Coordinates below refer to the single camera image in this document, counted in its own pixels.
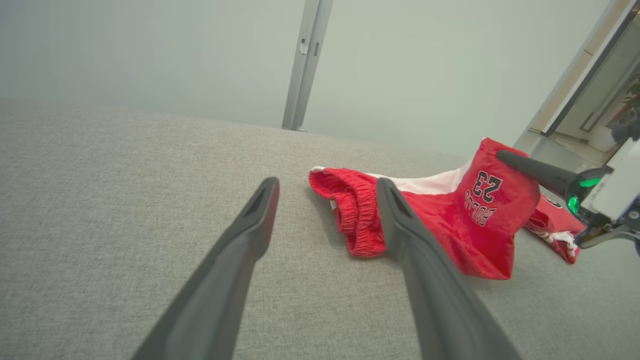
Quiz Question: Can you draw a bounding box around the red white jersey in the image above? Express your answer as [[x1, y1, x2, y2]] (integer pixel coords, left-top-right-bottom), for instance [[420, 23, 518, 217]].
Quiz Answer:
[[308, 137, 542, 281]]

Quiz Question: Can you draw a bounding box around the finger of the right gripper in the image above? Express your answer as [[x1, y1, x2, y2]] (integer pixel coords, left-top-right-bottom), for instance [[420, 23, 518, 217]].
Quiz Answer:
[[496, 149, 578, 198]]

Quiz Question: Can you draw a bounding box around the white door frame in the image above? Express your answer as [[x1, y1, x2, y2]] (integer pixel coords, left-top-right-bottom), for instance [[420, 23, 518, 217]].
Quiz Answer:
[[515, 0, 640, 156]]

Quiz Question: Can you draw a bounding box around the red number 23 jersey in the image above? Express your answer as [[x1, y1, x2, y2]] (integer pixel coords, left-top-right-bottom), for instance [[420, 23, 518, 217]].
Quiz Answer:
[[522, 192, 586, 265]]

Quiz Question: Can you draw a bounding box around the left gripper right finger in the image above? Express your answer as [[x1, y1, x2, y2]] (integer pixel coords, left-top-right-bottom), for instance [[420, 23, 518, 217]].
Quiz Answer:
[[376, 177, 523, 360]]

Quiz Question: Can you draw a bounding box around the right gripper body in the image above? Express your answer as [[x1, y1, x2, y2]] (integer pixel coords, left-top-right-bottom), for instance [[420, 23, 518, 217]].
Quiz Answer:
[[564, 137, 640, 251]]

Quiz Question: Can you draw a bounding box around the grey metal partition post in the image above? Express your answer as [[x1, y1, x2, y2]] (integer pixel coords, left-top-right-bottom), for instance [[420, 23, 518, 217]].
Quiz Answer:
[[281, 0, 335, 133]]

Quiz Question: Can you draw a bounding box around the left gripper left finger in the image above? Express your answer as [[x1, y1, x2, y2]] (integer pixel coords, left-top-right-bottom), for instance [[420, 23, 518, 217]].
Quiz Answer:
[[131, 176, 281, 360]]

